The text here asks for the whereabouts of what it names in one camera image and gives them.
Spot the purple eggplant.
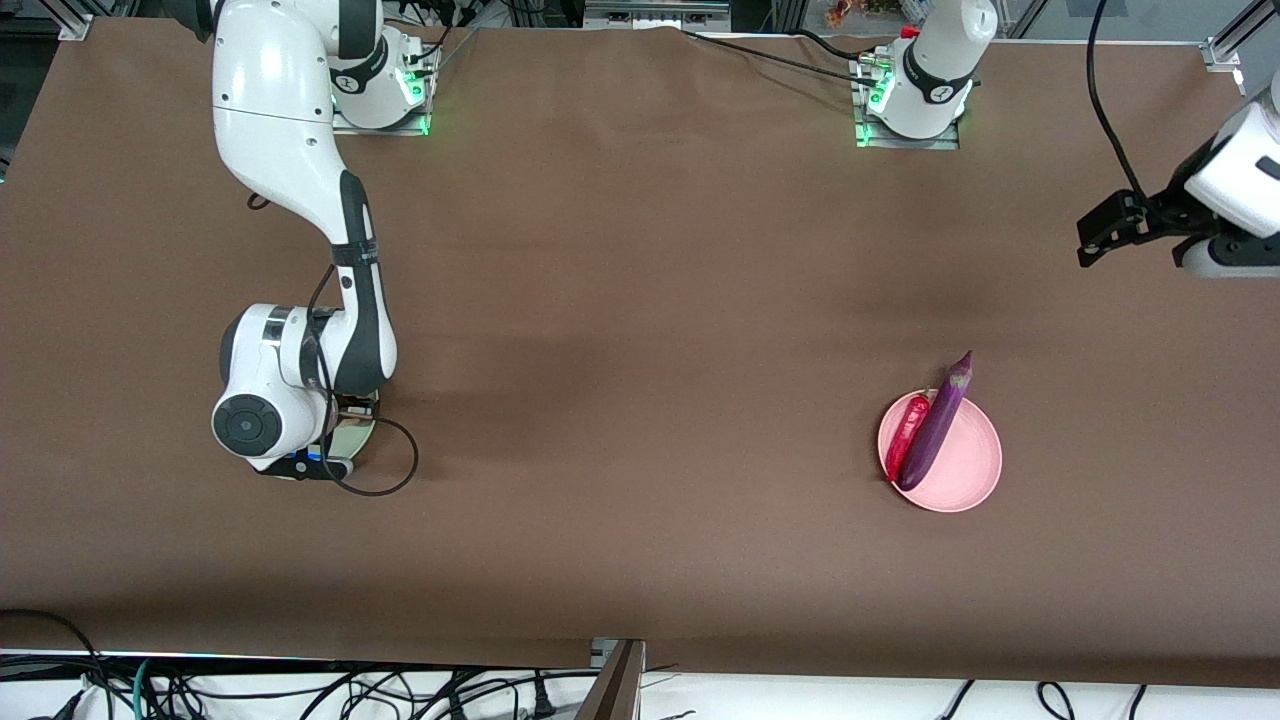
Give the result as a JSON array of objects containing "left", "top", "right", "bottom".
[{"left": 896, "top": 349, "right": 975, "bottom": 493}]

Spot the red chili pepper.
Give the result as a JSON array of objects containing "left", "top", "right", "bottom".
[{"left": 884, "top": 393, "right": 933, "bottom": 484}]

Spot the light green plate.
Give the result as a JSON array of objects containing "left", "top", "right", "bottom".
[{"left": 327, "top": 410, "right": 380, "bottom": 464}]

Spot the pink plate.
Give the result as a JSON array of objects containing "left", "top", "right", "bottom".
[{"left": 877, "top": 387, "right": 1004, "bottom": 515}]

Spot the brown table cloth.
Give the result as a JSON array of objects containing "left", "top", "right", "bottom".
[{"left": 0, "top": 18, "right": 1280, "bottom": 691}]

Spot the grey box behind table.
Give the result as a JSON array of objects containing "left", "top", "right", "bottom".
[{"left": 582, "top": 0, "right": 732, "bottom": 32}]

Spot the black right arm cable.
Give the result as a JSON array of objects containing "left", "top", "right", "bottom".
[{"left": 308, "top": 263, "right": 420, "bottom": 499}]

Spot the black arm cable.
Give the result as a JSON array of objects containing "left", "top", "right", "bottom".
[
  {"left": 1086, "top": 0, "right": 1153, "bottom": 203},
  {"left": 308, "top": 263, "right": 420, "bottom": 499}
]

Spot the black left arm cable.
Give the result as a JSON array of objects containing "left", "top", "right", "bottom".
[{"left": 1086, "top": 0, "right": 1153, "bottom": 203}]

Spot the aluminium frame profile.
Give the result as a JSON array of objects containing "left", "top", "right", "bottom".
[
  {"left": 1203, "top": 0, "right": 1280, "bottom": 73},
  {"left": 38, "top": 0, "right": 97, "bottom": 43}
]

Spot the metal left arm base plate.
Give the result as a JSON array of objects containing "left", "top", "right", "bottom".
[{"left": 854, "top": 122, "right": 962, "bottom": 152}]

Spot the black cable across cloth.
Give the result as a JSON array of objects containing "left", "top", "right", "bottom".
[{"left": 680, "top": 27, "right": 883, "bottom": 87}]

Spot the brown post with bracket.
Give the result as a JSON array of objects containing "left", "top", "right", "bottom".
[{"left": 574, "top": 637, "right": 647, "bottom": 720}]

